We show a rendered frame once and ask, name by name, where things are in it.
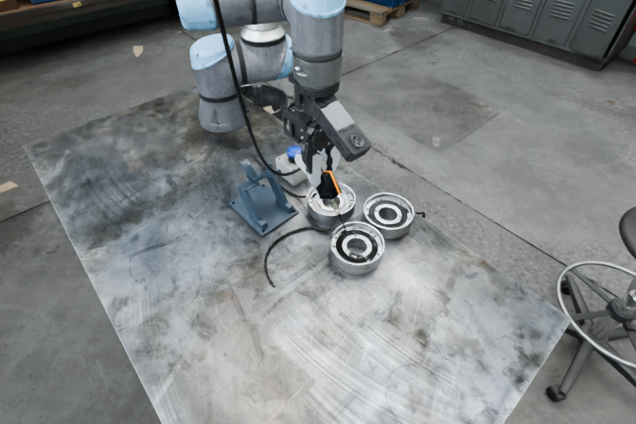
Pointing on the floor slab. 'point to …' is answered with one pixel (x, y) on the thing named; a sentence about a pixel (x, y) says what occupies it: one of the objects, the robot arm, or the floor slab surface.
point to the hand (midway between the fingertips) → (325, 179)
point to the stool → (611, 318)
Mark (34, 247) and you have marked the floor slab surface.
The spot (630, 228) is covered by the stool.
